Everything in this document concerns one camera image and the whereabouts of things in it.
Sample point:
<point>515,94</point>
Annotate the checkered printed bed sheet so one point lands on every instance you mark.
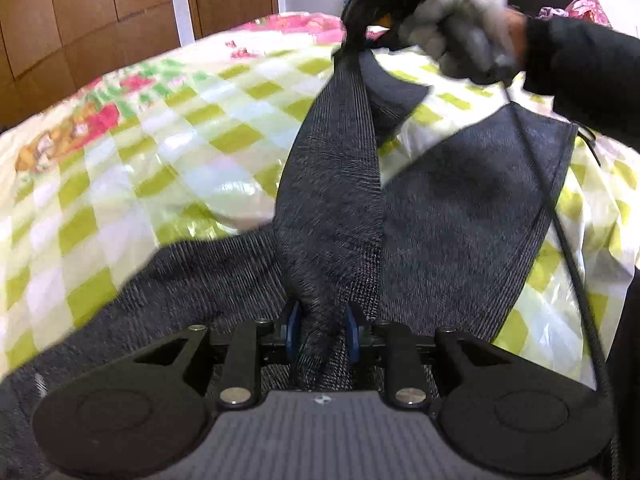
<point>150,160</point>

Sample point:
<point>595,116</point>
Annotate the person's black clothing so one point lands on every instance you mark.
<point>627,370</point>

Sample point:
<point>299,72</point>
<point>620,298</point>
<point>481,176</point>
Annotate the wooden wardrobe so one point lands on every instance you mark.
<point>75,15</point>

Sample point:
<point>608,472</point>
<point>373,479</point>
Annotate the person's right hand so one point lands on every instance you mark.
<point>465,30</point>

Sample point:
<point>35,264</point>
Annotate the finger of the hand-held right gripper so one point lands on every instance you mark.
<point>356,20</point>

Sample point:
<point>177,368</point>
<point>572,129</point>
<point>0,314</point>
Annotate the pink floral cloth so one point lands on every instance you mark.
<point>587,7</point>

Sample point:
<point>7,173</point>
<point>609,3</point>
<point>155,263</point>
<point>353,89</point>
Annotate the dark grey pants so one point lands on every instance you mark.
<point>325,210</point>

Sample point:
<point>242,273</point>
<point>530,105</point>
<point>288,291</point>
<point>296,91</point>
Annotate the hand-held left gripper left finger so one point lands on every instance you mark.
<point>293,331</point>

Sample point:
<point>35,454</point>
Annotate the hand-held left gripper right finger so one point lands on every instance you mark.
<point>352,334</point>

